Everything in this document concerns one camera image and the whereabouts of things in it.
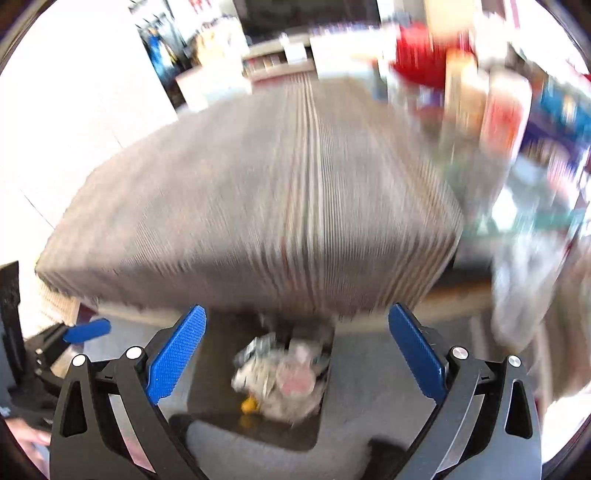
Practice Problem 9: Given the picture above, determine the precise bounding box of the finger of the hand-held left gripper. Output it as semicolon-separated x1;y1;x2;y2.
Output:
23;318;112;388

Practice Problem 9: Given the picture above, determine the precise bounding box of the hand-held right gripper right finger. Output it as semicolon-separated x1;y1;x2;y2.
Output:
388;302;542;480

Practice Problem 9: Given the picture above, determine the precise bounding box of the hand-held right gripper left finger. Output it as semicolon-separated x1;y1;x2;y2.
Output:
50;305;208;480

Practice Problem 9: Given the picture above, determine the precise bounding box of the black trash bin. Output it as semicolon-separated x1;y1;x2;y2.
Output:
186;314;336;454

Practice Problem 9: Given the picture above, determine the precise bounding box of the pink and white wrapper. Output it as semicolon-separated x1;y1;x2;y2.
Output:
270;339;331;423

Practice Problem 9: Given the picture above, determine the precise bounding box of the person's left hand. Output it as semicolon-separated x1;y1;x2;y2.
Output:
8;416;52;469

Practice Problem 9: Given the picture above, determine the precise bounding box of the clear plastic bag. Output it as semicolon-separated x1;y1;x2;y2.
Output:
489;217;591;398

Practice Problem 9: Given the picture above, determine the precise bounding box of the grey plaid blanket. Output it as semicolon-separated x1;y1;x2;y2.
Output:
34;76;465;321

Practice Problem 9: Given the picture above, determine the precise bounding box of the white paper box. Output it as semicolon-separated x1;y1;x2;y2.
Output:
174;67;254;112

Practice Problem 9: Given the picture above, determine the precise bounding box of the red container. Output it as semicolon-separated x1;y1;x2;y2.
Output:
392;22;474;89

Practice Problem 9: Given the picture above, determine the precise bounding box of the white cardboard box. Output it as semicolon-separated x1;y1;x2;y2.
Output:
308;30;386;80

